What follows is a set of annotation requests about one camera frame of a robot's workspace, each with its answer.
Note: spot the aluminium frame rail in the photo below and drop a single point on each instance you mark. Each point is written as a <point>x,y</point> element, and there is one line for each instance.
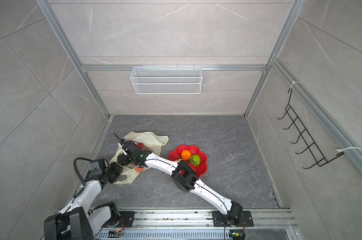
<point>67,46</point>

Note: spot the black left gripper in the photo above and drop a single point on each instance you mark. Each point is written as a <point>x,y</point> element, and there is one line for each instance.
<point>118,169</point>

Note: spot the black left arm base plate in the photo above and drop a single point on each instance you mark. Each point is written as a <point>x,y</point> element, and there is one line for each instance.
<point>124,219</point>

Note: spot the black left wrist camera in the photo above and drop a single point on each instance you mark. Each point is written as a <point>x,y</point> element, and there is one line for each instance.
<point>97,167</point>

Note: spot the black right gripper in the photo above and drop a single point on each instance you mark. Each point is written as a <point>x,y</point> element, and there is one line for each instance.
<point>122,160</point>

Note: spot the red flower-shaped plate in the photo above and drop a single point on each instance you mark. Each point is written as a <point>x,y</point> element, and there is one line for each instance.
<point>176,157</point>

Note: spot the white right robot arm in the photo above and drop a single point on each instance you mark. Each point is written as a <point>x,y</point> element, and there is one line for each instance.
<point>186,179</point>

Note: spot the cream plastic bag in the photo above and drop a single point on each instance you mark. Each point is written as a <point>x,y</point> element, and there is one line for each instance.
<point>151,142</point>

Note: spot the green fake pear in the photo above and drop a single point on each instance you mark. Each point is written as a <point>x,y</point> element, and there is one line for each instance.
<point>195,160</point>

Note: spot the orange fake tangerine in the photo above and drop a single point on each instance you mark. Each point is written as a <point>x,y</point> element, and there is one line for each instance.
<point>186,155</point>

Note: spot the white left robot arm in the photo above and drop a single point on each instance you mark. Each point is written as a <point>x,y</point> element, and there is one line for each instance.
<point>77,220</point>

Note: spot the black wire hook rack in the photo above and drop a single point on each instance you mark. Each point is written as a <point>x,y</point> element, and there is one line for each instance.
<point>305,137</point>

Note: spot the white wire mesh basket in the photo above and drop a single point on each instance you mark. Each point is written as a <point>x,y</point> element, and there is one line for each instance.
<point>166,80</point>

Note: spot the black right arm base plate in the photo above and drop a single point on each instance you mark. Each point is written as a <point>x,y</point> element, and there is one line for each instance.
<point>244,219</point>

